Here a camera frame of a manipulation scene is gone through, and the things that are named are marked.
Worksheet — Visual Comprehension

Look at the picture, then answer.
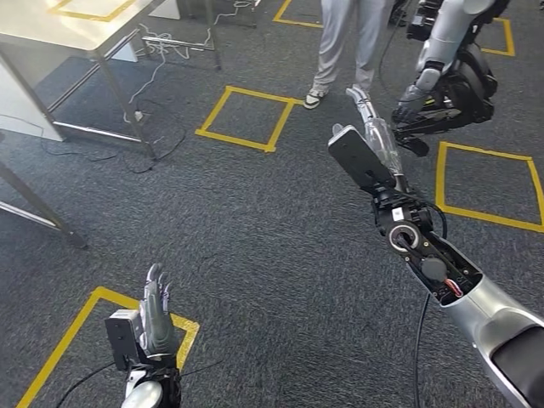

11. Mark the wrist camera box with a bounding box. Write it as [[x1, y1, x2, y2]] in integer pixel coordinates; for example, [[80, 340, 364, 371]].
[[105, 308, 146, 371], [327, 124, 396, 193]]

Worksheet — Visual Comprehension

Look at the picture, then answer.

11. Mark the yellow tape frame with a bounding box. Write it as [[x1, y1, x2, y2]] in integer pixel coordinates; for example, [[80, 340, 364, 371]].
[[46, 0, 137, 22]]

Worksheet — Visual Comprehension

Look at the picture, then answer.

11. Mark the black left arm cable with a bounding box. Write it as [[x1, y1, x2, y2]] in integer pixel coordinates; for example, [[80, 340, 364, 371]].
[[55, 360, 115, 408]]

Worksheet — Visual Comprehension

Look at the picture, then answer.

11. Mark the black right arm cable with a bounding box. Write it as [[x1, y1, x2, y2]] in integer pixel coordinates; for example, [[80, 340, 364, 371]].
[[413, 292, 431, 408]]

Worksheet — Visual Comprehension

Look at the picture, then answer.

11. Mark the black humanoid robot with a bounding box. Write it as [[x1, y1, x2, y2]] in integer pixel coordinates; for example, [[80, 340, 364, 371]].
[[390, 0, 511, 157]]

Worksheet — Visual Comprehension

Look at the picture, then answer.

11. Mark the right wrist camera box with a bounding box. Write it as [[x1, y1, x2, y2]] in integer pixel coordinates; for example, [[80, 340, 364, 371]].
[[327, 124, 396, 193]]

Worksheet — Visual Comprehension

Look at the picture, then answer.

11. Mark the white floor cable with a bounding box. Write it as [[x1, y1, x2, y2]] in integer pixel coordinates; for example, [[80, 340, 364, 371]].
[[123, 0, 256, 122]]

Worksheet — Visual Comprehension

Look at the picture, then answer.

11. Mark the white side panel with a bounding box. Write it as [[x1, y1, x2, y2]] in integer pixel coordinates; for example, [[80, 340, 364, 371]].
[[0, 56, 65, 143]]

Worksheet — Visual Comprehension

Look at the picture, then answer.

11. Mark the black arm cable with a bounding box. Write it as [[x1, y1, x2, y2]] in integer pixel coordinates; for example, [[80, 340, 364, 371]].
[[55, 360, 115, 408], [413, 292, 431, 408]]

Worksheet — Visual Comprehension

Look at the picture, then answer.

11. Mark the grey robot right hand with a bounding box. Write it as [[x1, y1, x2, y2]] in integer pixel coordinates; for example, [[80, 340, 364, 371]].
[[345, 84, 404, 180]]

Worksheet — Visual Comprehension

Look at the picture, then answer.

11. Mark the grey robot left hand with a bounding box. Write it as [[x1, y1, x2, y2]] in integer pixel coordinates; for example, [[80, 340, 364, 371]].
[[138, 263, 180, 361]]

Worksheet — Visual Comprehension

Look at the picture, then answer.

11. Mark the standing person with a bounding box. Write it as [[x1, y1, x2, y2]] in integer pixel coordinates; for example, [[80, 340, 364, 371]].
[[303, 0, 388, 111]]

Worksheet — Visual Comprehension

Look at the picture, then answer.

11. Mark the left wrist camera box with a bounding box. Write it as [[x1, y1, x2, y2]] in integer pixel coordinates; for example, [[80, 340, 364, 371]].
[[105, 308, 146, 371]]

